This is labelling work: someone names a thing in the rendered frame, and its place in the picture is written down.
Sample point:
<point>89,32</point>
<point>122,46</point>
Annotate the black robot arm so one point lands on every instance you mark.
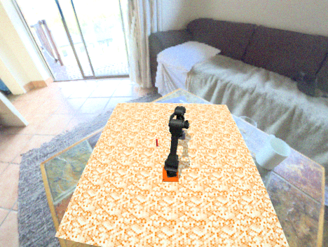
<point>175,128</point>

